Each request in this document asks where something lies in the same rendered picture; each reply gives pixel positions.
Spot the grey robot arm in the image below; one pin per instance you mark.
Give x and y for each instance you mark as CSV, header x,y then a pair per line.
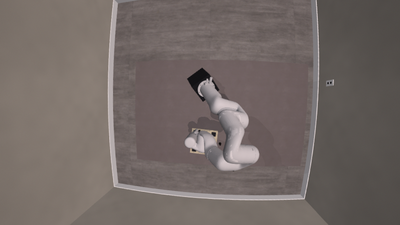
x,y
233,120

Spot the black and cream chessboard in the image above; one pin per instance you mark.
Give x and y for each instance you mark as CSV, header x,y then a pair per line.
x,y
214,133

